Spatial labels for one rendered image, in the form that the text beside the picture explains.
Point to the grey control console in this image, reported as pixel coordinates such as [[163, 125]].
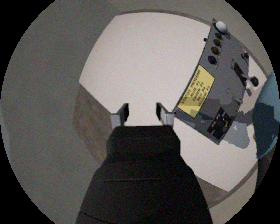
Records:
[[208, 100]]

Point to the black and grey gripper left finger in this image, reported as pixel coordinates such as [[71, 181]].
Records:
[[119, 118]]

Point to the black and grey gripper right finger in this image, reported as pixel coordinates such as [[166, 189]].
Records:
[[166, 117]]

